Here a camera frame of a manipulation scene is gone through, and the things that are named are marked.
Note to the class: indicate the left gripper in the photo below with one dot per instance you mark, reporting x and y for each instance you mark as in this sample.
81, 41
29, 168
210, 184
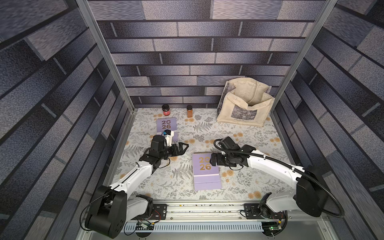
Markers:
181, 151

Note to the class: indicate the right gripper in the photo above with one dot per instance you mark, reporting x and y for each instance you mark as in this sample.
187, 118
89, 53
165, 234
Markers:
217, 159

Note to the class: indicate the purple calendar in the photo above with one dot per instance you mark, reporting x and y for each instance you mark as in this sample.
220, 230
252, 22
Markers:
167, 124
206, 176

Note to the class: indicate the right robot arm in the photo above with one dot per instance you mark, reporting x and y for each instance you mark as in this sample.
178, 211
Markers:
307, 194

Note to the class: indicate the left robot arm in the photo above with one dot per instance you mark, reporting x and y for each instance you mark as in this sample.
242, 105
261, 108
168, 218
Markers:
121, 190

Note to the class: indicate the red-labelled dark jar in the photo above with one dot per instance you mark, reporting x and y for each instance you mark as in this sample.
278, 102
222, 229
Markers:
166, 110

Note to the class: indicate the amber spice jar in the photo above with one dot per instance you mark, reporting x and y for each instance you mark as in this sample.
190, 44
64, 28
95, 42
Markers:
189, 111

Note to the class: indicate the beige canvas tote bag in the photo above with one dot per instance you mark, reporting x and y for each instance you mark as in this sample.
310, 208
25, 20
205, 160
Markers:
245, 101

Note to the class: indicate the perforated metal grille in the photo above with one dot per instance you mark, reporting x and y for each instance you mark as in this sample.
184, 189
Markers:
196, 227

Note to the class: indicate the left circuit board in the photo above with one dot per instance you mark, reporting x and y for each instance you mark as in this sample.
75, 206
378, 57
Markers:
144, 226

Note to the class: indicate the circuit board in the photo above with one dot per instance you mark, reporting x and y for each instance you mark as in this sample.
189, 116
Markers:
144, 226
271, 229

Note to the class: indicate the right circuit board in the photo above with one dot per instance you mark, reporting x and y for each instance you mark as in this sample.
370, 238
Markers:
271, 229

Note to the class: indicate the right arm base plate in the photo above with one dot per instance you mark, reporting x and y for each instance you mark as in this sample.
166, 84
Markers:
255, 212

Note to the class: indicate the aluminium mounting rail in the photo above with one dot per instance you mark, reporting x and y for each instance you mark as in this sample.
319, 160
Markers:
207, 211

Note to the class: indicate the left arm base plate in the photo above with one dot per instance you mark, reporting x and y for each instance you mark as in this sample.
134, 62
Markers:
159, 213

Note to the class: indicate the left aluminium frame post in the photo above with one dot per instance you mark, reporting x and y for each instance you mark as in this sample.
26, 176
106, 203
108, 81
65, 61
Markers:
100, 41

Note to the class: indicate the aluminium frame post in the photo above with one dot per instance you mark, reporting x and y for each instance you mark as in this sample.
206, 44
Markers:
100, 41
314, 31

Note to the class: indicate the right aluminium frame post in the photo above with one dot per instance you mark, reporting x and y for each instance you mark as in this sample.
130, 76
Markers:
314, 31

